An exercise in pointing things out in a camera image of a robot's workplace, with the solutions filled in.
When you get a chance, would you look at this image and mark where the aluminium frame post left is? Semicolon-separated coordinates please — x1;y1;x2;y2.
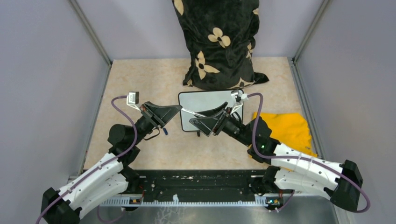
67;0;113;66

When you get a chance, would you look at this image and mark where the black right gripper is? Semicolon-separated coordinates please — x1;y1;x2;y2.
190;101;253;147

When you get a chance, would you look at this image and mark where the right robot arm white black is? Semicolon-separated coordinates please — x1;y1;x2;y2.
189;103;363;213

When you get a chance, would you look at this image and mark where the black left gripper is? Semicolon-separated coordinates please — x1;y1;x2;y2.
131;101;182;145

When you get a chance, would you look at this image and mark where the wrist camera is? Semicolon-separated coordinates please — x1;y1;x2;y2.
230;90;244;114
126;91;140;111

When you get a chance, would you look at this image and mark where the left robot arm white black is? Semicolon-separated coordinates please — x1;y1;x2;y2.
36;101;182;224

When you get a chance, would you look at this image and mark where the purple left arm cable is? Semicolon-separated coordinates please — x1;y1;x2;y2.
34;95;138;224

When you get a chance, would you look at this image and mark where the white marker pen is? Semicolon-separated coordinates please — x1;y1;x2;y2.
181;107;206;119

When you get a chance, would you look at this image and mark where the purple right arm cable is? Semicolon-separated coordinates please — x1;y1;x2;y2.
246;92;371;214

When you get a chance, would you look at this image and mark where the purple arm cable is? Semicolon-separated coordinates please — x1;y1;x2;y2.
34;95;138;224
246;92;371;214

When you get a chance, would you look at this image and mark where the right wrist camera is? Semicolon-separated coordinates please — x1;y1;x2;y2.
230;90;244;114

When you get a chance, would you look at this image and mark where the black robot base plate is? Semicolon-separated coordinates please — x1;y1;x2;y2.
123;169;295;203

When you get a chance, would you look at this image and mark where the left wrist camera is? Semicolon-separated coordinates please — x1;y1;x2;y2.
126;91;140;111

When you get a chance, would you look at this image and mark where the white toothed cable rail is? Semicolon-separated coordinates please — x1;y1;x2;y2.
100;194;269;208

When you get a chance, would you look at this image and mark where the black floral pillow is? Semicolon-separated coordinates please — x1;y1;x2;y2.
172;0;269;91

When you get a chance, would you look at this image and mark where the white whiteboard black frame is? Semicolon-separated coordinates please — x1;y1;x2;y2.
178;90;246;138

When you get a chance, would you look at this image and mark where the yellow cloth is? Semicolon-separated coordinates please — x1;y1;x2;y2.
255;112;318;157

